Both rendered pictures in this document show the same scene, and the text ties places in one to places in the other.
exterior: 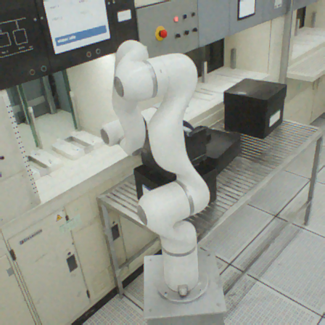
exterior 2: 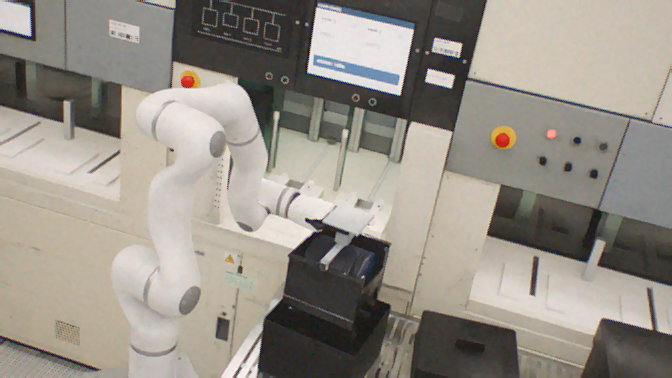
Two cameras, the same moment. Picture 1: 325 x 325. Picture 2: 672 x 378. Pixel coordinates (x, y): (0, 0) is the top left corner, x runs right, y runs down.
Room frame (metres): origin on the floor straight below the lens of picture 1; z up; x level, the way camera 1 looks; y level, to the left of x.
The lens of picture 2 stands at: (0.39, -1.47, 2.22)
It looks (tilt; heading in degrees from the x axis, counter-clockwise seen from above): 28 degrees down; 56
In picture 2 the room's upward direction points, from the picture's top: 10 degrees clockwise
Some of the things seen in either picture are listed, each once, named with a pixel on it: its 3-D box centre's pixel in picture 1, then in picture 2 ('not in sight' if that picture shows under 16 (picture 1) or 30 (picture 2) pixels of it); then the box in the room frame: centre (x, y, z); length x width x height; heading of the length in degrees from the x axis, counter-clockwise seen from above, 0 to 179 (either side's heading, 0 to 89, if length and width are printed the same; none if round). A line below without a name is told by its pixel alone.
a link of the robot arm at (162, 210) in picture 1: (167, 220); (146, 295); (0.89, 0.00, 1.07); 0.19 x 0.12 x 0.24; 117
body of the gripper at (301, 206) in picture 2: (149, 118); (309, 210); (1.34, 0.04, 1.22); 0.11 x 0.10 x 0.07; 127
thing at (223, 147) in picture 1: (206, 146); (466, 357); (1.76, -0.25, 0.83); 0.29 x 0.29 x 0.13; 51
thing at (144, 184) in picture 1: (175, 183); (325, 335); (1.40, -0.05, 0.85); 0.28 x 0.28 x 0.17; 36
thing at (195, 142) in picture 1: (172, 139); (337, 267); (1.40, -0.05, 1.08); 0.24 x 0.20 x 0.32; 36
